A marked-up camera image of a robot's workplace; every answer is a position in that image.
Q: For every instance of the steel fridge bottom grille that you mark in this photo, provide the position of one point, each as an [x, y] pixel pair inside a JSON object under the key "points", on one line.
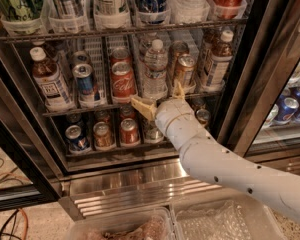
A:
{"points": [[155, 183]]}

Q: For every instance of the clear water bottle top shelf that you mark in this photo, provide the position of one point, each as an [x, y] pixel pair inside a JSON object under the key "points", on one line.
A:
{"points": [[189, 11]]}

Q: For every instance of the clear plastic bin right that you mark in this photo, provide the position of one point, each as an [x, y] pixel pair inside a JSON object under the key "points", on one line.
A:
{"points": [[259, 219]]}

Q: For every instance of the top wire shelf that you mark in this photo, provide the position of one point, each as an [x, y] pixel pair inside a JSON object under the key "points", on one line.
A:
{"points": [[5, 37]]}

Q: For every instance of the wire shelf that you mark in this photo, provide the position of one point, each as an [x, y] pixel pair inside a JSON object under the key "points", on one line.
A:
{"points": [[114, 106], [5, 37]]}

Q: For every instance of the gold can shelf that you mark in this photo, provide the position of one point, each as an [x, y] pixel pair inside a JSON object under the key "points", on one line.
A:
{"points": [[184, 70], [176, 49]]}

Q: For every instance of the red coca-cola can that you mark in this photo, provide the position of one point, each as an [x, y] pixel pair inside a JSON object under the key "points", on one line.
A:
{"points": [[122, 82], [120, 54]]}

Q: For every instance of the clear plastic bin left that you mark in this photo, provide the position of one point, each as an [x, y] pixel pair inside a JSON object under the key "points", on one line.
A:
{"points": [[142, 224]]}

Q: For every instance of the clear water bottle front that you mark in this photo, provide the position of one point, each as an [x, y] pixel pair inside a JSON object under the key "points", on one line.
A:
{"points": [[155, 71]]}

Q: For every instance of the green bottle top shelf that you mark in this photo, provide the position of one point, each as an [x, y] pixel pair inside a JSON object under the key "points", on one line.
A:
{"points": [[22, 12]]}

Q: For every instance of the clear water bottle rear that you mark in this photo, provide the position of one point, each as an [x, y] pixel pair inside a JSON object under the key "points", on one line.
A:
{"points": [[145, 42]]}

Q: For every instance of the red can bottom shelf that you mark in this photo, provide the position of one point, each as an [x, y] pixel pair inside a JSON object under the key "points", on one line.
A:
{"points": [[129, 134]]}

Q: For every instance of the silver can bottom shelf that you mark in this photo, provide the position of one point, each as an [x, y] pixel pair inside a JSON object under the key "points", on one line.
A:
{"points": [[151, 133]]}

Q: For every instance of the white label bottle top shelf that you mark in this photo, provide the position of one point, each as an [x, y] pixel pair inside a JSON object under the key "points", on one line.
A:
{"points": [[111, 14]]}

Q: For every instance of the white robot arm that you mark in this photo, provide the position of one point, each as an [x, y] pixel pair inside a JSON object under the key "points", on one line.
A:
{"points": [[204, 159]]}

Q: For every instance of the gold can rear middle shelf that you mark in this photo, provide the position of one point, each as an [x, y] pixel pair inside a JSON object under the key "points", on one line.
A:
{"points": [[176, 49]]}

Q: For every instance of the red coca-cola can front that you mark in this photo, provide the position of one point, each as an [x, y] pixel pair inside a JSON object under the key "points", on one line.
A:
{"points": [[122, 82]]}

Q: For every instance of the brown tea bottle right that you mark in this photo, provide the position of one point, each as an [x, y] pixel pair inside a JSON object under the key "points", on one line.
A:
{"points": [[217, 61]]}

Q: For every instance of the gold can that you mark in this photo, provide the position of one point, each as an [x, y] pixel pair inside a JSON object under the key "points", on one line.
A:
{"points": [[103, 136], [203, 116]]}

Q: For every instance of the pepsi bottle top shelf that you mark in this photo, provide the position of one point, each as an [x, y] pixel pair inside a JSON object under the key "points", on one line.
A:
{"points": [[152, 11]]}

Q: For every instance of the blue pepsi can shelf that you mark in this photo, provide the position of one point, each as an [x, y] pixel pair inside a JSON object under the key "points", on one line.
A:
{"points": [[87, 85], [77, 140]]}

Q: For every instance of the striped can top shelf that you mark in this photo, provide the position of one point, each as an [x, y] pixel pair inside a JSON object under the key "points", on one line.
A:
{"points": [[70, 16]]}

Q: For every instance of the gold can bottom left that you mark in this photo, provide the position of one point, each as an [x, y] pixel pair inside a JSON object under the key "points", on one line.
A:
{"points": [[103, 136]]}

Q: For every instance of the bubble wrap sheet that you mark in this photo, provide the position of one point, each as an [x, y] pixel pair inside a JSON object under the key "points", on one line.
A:
{"points": [[221, 220]]}

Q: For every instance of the blue pepsi can middle shelf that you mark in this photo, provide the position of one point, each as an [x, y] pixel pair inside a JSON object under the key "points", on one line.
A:
{"points": [[87, 85]]}

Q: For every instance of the blue pepsi can bottom shelf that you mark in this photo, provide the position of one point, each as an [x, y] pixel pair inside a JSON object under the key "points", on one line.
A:
{"points": [[77, 140]]}

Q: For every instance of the middle wire shelf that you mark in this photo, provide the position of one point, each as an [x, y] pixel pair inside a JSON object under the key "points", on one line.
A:
{"points": [[114, 106]]}

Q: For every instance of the brown tea bottle left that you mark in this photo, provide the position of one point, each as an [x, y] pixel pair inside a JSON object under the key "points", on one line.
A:
{"points": [[50, 81]]}

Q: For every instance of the clear plastic bin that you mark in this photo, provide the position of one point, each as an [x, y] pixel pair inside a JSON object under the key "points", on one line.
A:
{"points": [[259, 219], [142, 224]]}

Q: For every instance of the silver can behind pepsi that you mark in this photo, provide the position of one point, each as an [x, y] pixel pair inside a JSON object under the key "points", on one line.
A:
{"points": [[80, 57]]}

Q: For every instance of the gold can bottom right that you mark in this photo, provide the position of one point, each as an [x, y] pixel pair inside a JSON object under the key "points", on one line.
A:
{"points": [[203, 116]]}

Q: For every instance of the left fridge glass door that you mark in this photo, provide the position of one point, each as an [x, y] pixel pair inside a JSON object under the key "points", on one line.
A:
{"points": [[22, 138]]}

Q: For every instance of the right fridge door frame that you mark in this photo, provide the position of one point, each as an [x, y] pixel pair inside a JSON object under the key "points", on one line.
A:
{"points": [[266, 57]]}

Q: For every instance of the blue pepsi cans right fridge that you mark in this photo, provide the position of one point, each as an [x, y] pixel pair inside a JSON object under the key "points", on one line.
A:
{"points": [[286, 108]]}

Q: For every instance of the gold can front middle shelf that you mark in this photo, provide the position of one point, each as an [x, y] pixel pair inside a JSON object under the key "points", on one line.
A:
{"points": [[184, 70]]}

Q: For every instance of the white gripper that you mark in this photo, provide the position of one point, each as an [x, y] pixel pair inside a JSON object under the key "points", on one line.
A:
{"points": [[171, 114]]}

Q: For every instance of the red coca-cola can rear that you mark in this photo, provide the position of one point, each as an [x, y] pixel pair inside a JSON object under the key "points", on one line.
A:
{"points": [[120, 54]]}

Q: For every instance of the brown tea bottle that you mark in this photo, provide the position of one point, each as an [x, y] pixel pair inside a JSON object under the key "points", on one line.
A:
{"points": [[217, 61], [50, 81]]}

